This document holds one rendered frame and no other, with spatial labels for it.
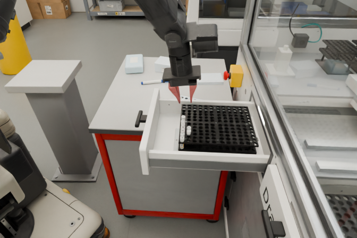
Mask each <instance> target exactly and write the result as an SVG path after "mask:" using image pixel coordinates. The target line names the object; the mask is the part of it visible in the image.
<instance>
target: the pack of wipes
mask: <svg viewBox="0 0 357 238"><path fill-rule="evenodd" d="M125 73H126V74H131V73H143V55H142V54H135V55H126V58H125Z"/></svg>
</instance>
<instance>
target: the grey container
mask: <svg viewBox="0 0 357 238"><path fill-rule="evenodd" d="M98 3H99V8H100V11H119V12H122V11H123V9H124V8H125V3H124V0H99V1H98Z"/></svg>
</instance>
